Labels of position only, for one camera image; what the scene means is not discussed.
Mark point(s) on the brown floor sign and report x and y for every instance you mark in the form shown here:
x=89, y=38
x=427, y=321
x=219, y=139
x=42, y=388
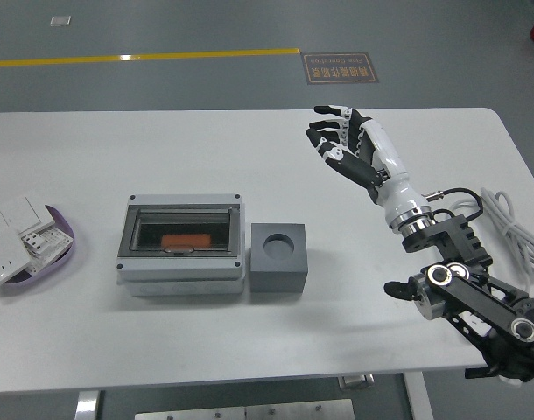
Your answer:
x=339, y=68

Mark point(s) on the white table leg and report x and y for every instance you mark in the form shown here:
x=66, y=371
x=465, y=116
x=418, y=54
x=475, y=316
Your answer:
x=418, y=398
x=86, y=407

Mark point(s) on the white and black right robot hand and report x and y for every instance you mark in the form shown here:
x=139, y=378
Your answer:
x=387, y=162

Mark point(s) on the white switch panel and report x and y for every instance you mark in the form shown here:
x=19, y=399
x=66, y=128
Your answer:
x=24, y=212

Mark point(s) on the orange cylinder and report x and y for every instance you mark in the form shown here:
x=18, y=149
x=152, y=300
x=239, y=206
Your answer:
x=186, y=240

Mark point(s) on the purple tray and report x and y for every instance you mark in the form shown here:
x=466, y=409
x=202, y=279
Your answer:
x=59, y=262

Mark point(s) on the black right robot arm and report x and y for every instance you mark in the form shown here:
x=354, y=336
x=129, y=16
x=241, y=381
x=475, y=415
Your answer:
x=472, y=289

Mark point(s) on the large white socket panel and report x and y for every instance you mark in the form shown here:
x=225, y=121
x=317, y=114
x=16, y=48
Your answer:
x=2, y=258

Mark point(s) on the yellow floor line tape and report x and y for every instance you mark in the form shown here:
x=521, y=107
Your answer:
x=140, y=57

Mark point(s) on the grey electrical box with lid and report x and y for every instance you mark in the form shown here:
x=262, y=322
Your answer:
x=179, y=271

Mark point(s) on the white socket module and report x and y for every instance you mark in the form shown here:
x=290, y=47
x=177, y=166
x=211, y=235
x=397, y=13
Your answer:
x=46, y=242

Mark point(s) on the small metal floor plate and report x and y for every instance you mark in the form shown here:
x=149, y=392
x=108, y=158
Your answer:
x=60, y=21

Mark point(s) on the metal table bracket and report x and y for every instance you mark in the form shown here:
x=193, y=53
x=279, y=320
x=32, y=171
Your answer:
x=356, y=381

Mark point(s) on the white power strip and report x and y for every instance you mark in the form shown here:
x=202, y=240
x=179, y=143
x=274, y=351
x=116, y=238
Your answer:
x=476, y=323

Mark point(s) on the grey cube with round hole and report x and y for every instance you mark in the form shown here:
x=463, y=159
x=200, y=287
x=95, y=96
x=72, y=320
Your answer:
x=278, y=277

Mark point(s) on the grey metal base plate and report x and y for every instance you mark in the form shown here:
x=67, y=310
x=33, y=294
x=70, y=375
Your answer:
x=300, y=411
x=190, y=415

